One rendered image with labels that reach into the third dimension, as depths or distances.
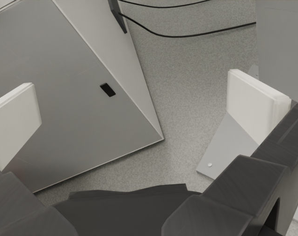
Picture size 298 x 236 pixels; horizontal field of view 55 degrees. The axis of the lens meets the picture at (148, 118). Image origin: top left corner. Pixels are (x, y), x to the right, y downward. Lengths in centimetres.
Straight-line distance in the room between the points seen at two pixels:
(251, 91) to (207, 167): 93
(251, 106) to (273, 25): 49
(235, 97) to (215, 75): 111
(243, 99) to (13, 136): 13
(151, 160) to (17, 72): 66
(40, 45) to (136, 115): 40
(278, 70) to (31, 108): 64
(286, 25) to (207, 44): 81
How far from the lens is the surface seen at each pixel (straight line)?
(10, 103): 17
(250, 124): 17
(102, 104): 85
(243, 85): 17
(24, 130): 18
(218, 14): 153
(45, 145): 101
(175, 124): 121
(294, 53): 69
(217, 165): 108
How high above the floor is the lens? 105
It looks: 56 degrees down
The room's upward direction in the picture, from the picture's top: 38 degrees counter-clockwise
